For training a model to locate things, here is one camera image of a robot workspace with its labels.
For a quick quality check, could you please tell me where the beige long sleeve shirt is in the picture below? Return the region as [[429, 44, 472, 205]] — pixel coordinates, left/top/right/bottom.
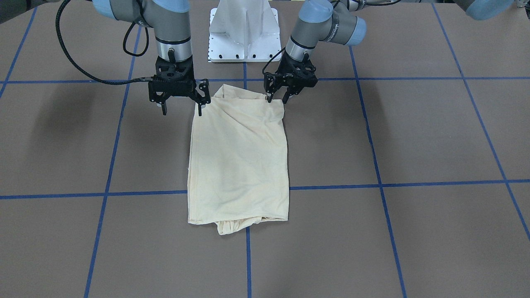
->
[[187, 84, 289, 235]]

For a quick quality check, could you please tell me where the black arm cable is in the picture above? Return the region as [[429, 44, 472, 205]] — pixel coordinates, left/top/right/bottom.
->
[[55, 0, 158, 86], [262, 46, 287, 76]]

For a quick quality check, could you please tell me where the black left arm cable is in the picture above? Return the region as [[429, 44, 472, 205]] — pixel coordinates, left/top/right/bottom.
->
[[262, 46, 287, 76]]

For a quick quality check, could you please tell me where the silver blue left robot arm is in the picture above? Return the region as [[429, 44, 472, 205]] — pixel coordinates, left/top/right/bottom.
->
[[263, 0, 395, 103]]

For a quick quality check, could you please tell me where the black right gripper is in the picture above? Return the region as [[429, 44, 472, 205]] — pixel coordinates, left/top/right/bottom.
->
[[148, 56, 211, 117]]

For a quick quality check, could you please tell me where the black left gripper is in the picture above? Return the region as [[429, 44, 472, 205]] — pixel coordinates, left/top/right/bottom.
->
[[263, 53, 318, 104]]

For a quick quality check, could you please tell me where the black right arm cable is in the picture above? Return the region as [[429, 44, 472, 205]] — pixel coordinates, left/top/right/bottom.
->
[[55, 0, 158, 86]]

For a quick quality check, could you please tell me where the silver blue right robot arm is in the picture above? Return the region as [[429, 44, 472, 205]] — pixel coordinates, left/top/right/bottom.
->
[[93, 0, 211, 116]]

